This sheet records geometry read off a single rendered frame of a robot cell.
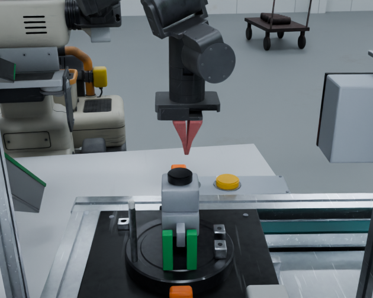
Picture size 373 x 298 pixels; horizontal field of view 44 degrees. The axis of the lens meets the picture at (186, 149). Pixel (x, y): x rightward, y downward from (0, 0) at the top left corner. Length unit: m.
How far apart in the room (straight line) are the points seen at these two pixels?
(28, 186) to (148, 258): 0.20
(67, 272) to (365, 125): 0.41
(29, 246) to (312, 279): 0.48
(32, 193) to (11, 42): 0.66
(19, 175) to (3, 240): 0.10
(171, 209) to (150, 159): 0.59
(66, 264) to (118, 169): 0.49
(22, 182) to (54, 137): 0.69
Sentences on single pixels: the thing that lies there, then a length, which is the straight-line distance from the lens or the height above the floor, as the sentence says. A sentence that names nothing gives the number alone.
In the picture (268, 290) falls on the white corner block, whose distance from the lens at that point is 0.55.
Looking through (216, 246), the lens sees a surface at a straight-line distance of 0.59.
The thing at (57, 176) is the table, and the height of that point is 0.86.
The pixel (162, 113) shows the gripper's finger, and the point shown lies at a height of 1.10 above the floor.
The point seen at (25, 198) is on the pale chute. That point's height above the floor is 1.03.
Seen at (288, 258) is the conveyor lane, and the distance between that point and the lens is 0.73.
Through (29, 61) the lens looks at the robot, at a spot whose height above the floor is 1.07.
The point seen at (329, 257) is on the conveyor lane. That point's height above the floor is 0.92.
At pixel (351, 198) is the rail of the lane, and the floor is 0.96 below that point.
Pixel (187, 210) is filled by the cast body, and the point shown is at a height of 1.06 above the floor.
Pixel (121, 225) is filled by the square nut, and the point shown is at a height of 0.98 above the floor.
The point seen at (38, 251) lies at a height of 0.86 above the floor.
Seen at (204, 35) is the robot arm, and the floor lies 1.23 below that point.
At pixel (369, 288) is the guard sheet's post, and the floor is 1.05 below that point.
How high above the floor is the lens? 1.35
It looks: 24 degrees down
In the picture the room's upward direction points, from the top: straight up
